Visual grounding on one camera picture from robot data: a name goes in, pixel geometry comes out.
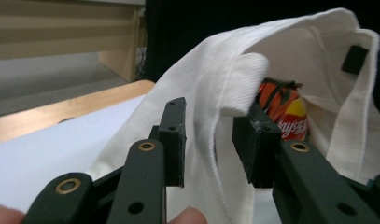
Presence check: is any white cloth bag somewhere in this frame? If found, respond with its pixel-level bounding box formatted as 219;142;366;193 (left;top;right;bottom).
88;7;380;224

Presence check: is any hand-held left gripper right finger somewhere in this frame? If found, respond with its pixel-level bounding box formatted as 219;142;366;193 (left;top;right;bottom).
232;102;283;189

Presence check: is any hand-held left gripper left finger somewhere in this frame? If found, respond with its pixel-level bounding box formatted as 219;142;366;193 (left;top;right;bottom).
158;96;188;189

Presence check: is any orange red snack packet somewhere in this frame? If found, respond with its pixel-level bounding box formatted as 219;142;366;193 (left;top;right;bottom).
256;77;311;143

